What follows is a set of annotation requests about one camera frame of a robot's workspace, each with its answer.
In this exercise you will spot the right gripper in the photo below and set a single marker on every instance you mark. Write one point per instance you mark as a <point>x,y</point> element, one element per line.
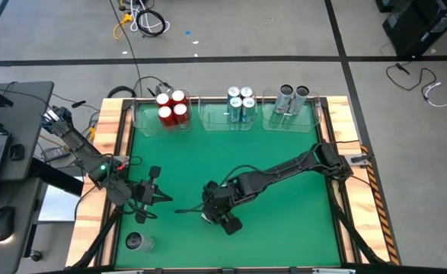
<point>221,201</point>

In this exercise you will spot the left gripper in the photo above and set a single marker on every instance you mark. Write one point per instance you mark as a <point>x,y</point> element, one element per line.
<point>143,195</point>

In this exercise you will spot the silver can black lid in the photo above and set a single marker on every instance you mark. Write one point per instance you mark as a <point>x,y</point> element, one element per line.
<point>135,241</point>
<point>205,217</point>
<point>284,100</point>
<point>297,102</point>

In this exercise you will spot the red cola can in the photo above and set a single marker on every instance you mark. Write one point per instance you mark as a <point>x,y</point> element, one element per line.
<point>163,99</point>
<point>178,96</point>
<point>166,116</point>
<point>181,114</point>

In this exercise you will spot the blue silver slim can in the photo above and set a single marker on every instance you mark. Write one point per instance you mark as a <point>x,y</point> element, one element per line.
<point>233,91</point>
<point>248,108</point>
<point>246,91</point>
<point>235,108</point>

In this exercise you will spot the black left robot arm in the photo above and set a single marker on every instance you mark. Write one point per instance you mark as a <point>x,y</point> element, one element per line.
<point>78,142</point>

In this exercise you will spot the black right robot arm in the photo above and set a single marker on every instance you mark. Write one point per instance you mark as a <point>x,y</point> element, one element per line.
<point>284,169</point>

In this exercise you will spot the green table mat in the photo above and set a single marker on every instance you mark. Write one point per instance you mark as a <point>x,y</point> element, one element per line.
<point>246,251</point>

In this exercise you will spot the clear plastic bin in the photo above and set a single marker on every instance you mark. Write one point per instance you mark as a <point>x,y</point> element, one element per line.
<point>215,123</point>
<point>307,122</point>
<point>145,123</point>

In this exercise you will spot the black desk foot bar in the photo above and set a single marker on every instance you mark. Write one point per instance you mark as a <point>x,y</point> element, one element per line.
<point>61,182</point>

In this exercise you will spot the white sheet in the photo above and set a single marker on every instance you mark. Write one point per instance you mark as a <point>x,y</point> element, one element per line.
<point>57,207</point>

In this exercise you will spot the grey metal clamp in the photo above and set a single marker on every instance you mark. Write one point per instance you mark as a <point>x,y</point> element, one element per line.
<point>158,90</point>

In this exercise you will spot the black power brick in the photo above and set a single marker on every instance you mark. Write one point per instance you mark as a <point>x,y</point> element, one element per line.
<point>55,153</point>

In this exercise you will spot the black clip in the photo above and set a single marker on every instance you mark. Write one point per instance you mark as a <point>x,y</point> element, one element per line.
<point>78,103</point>

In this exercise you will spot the black caster wheel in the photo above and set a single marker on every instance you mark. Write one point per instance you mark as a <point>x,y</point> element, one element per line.
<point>36,255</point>

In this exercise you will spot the small black box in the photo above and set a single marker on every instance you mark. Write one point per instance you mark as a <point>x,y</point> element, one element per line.
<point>16,152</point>

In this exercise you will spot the dark grey desk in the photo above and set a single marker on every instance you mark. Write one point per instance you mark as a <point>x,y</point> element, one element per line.
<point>25,114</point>

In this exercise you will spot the black computer mouse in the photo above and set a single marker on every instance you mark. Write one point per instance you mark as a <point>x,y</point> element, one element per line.
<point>2,224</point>

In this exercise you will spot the yellow black hazard tape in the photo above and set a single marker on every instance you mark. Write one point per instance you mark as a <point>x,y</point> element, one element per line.
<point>381,213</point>

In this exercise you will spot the large black equipment case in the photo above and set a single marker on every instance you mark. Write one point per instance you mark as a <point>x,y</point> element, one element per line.
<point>409,34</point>

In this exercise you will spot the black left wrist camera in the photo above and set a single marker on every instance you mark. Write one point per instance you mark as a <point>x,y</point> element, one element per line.
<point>154,172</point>

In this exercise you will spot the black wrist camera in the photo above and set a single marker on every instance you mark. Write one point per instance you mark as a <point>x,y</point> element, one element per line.
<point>154,172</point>
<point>231,226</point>

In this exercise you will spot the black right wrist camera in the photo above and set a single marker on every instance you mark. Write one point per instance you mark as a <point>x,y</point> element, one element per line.
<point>231,226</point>

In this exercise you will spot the grey metal bracket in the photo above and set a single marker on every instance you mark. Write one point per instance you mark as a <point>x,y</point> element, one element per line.
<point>333,271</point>
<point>123,271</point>

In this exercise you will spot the black metal table frame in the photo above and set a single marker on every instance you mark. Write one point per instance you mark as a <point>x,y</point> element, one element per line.
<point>338,228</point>

